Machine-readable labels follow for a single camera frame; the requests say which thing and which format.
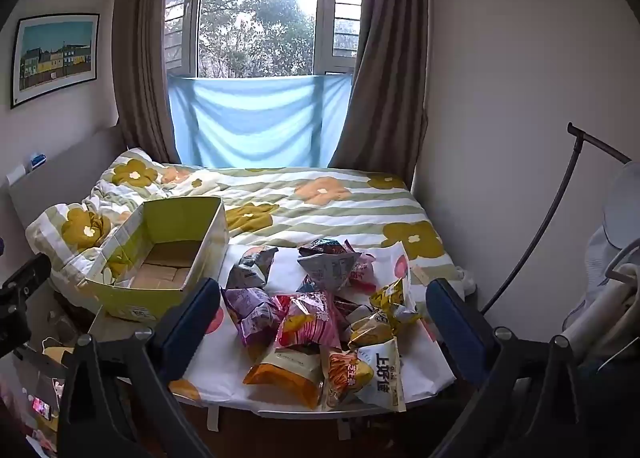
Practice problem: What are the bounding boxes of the floral striped blanket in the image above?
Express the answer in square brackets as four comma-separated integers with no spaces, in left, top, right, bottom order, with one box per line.
[25,148,466,299]

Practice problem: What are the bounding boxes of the white folding table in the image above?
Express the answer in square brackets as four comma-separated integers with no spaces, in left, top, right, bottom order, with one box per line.
[172,378,456,444]

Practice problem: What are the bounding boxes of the white snack packet orange sticks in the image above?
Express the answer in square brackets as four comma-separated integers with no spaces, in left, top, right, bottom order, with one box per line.
[322,337,407,413]

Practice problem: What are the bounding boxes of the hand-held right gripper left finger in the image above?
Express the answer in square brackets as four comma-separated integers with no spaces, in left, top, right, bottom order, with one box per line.
[57,278,223,458]

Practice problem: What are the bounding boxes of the window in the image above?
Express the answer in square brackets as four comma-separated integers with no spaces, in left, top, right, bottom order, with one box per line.
[162,0,366,79]

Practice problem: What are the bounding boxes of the light blue window cloth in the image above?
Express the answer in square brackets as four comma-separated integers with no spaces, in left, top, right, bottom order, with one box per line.
[167,73,353,169]

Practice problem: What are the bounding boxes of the lit phone screen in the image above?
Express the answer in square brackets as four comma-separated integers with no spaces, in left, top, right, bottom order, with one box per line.
[30,395,56,421]

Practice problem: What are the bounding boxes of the pink white snack packet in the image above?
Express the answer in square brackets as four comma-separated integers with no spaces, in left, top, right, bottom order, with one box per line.
[347,253,378,289]

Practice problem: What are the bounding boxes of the black curved cable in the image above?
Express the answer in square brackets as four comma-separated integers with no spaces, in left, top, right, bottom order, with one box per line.
[480,122,633,314]

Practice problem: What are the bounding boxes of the grey headboard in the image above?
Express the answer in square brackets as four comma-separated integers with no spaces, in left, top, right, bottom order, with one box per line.
[5,125,126,234]

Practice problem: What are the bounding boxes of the pink yellow snack packet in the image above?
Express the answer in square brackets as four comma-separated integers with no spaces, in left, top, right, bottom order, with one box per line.
[275,291,343,351]

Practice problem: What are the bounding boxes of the gold checkered snack packet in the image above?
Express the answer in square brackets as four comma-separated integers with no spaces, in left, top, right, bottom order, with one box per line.
[369,278,421,334]

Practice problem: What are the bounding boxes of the purple snack packet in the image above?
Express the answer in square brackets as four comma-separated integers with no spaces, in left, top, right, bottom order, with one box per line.
[221,287,283,364]

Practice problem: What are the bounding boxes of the dark blue snack packet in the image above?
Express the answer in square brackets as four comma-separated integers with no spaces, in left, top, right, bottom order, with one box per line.
[297,238,363,296]

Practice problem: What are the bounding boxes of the green yellow cardboard box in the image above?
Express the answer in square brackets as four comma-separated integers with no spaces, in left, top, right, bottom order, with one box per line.
[77,195,231,324]

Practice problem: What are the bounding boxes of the brown curtain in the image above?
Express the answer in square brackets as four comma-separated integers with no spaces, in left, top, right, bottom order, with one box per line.
[327,0,431,189]
[112,0,183,164]

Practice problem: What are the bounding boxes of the white fruit-print cloth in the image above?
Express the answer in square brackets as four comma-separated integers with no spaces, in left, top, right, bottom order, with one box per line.
[170,243,458,414]

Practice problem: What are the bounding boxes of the yellow brown snack packet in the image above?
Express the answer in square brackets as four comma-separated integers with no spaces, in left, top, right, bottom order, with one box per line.
[345,308,396,346]

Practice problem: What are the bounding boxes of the framed wall picture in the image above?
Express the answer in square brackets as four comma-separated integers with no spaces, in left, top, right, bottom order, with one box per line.
[10,13,101,109]

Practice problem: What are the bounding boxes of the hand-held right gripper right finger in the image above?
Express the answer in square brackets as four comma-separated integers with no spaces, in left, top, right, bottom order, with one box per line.
[425,278,601,458]

